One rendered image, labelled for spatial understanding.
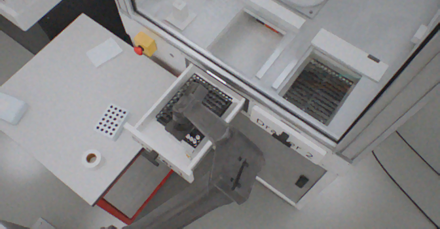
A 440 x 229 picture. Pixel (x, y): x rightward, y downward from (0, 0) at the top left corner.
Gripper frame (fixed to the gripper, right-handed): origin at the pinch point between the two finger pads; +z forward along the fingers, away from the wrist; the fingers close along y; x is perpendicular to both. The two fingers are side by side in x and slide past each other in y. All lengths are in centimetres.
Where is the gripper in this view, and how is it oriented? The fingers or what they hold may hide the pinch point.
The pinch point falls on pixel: (182, 132)
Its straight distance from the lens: 134.7
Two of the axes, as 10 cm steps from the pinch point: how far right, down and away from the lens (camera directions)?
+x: 7.7, 6.0, -2.1
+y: -6.3, 6.8, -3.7
